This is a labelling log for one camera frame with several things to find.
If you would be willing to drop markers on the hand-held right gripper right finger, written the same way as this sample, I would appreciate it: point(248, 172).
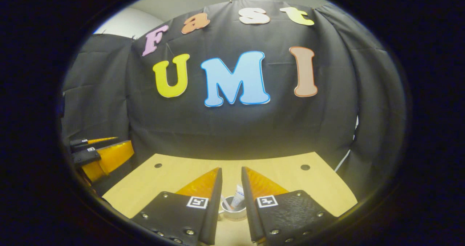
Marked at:
point(249, 209)

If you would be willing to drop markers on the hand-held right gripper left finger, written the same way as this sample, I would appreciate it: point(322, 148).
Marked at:
point(214, 209)

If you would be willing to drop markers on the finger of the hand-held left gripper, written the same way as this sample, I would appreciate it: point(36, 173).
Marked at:
point(112, 157)
point(83, 142)

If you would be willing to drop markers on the white toothbrush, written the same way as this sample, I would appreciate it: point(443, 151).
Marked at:
point(226, 203)

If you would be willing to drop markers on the white cup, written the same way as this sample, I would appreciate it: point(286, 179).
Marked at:
point(234, 215)

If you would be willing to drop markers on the white toothpaste tube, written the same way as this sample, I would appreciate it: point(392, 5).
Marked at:
point(238, 197)

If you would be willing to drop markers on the wooden desktop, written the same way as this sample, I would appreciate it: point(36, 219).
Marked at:
point(290, 188)

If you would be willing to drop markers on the black backdrop cloth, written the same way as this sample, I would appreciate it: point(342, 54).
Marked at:
point(254, 129)

